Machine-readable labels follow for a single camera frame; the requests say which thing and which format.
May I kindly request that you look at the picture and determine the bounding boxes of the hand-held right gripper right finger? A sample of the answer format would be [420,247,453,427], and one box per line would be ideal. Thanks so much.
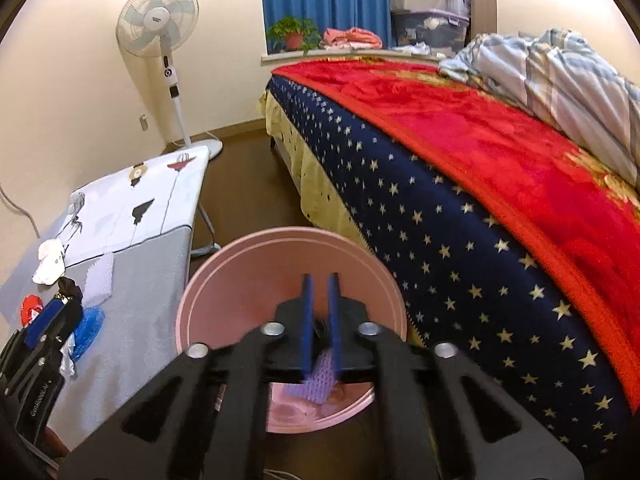
[327,273,584,480]

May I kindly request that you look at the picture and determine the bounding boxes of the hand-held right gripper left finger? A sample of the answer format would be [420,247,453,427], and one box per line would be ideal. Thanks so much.
[59,274,316,480]

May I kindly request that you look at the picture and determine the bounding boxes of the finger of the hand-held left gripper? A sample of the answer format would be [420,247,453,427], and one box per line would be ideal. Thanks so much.
[0,294,84,367]
[0,347,67,443]

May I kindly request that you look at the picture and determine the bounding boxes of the red plastic bag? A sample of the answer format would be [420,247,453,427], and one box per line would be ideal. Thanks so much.
[20,294,45,326]

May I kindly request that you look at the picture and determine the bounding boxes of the white paper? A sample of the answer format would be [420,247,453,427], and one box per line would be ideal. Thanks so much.
[59,332,78,378]

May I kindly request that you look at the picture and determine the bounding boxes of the blue plastic bag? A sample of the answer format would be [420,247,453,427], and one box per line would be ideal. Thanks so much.
[70,306,106,361]

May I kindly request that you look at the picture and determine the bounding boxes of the purple foam net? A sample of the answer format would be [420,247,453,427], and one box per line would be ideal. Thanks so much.
[284,347,337,406]

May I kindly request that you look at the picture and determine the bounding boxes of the white foam net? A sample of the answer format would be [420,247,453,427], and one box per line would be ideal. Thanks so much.
[82,252,116,308]

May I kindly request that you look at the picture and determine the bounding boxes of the pink plastic basin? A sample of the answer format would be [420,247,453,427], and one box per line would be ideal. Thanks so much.
[176,226,408,435]

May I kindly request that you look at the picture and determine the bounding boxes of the white sock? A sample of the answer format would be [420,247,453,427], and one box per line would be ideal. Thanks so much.
[32,240,68,286]

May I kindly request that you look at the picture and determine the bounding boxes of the grey ironing board table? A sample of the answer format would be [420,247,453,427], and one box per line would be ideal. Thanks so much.
[0,144,211,453]

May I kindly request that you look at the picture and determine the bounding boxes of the navy star blanket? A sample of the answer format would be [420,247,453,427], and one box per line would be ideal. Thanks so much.
[265,76,633,466]

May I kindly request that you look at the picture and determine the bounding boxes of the white table leg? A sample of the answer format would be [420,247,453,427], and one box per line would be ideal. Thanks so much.
[191,204,222,257]

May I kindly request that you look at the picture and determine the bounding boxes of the yellow bed sheet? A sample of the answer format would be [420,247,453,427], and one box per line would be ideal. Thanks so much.
[258,92,373,256]

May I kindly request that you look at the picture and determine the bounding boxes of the red blanket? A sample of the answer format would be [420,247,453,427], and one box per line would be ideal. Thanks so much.
[270,59,640,413]

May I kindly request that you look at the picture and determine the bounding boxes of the white windowsill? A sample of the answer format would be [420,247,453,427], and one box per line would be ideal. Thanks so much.
[260,48,443,67]

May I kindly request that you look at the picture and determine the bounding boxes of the pink folded clothes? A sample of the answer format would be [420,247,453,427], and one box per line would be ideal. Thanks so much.
[322,26,384,50]

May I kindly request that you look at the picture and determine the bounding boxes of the potted green plant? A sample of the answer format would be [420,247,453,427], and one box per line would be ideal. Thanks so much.
[267,16,322,53]

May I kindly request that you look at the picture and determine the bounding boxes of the clear storage bin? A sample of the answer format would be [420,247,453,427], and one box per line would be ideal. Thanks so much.
[390,7,471,57]

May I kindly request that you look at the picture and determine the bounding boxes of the white standing fan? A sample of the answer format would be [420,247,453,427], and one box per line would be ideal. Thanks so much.
[116,0,224,162]

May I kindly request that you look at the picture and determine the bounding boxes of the blue curtain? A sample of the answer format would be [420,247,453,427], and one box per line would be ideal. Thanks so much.
[260,0,432,54]

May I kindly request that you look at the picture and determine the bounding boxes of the striped quilt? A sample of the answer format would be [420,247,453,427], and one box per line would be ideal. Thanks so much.
[439,29,640,188]

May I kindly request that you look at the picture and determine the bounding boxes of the wooden shelf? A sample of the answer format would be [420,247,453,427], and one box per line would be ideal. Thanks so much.
[425,0,499,47]

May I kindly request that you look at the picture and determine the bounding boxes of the white cable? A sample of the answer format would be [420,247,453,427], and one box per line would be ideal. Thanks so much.
[0,182,42,240]

